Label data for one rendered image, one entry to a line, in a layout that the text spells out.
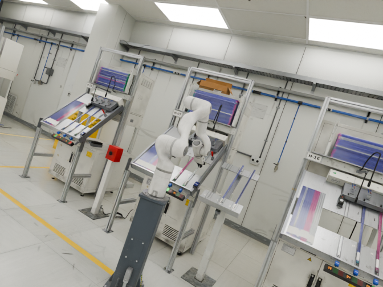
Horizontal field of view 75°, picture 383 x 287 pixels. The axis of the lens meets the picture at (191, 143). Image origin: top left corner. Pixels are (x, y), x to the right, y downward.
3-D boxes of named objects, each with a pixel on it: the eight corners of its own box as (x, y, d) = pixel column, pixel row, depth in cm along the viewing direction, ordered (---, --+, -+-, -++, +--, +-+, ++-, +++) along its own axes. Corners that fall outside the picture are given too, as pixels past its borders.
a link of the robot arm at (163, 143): (167, 173, 165) (179, 139, 164) (145, 164, 172) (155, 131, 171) (175, 173, 176) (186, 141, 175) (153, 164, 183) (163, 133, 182)
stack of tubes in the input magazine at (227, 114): (229, 124, 253) (237, 99, 252) (186, 111, 274) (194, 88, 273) (232, 127, 264) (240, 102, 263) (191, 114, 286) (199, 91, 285)
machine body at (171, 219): (180, 258, 245) (202, 199, 242) (127, 226, 274) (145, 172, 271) (204, 241, 304) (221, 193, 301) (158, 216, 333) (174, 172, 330)
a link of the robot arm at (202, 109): (163, 155, 176) (184, 163, 170) (159, 146, 166) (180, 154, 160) (196, 103, 197) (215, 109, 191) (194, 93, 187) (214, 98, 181)
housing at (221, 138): (224, 151, 261) (224, 140, 252) (184, 136, 282) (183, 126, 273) (227, 146, 266) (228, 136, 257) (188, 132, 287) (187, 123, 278)
